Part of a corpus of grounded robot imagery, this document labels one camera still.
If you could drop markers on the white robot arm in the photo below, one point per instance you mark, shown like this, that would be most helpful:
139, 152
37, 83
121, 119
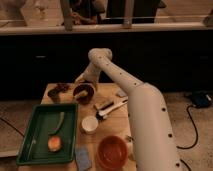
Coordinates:
154, 146

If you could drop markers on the blue sponge front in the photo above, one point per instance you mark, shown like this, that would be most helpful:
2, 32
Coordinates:
82, 158

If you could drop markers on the blue grey sponge back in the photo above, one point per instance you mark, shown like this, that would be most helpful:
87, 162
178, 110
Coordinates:
121, 94

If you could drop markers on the orange peach fruit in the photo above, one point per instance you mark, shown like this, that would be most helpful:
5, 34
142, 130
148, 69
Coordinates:
54, 143

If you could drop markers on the blue black floor device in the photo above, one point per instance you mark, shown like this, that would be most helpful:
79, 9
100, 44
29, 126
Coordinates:
201, 100

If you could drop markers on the dark purple bowl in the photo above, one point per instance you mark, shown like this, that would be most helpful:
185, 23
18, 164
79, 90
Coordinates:
84, 87

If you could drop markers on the black white dish brush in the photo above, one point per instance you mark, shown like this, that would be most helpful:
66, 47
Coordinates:
102, 114

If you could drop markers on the wooden block eraser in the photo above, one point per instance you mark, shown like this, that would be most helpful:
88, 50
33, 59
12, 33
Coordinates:
103, 104

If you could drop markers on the metal fork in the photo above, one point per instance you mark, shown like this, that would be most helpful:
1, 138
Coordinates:
128, 138

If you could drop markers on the orange bowl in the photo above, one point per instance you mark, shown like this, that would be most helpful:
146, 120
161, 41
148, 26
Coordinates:
112, 153

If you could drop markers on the green plastic tray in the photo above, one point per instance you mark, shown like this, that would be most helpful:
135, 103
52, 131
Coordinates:
44, 118

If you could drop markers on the white cup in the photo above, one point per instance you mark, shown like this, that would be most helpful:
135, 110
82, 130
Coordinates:
89, 124

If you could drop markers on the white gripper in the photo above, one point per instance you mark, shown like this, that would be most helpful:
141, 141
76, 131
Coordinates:
91, 74

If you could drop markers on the brown grapes toy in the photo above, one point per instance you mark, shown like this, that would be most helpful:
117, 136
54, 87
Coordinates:
63, 87

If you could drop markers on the light green cup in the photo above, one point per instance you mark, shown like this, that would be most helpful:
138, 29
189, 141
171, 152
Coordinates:
130, 153

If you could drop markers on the yellow banana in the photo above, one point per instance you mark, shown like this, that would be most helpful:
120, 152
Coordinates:
81, 95

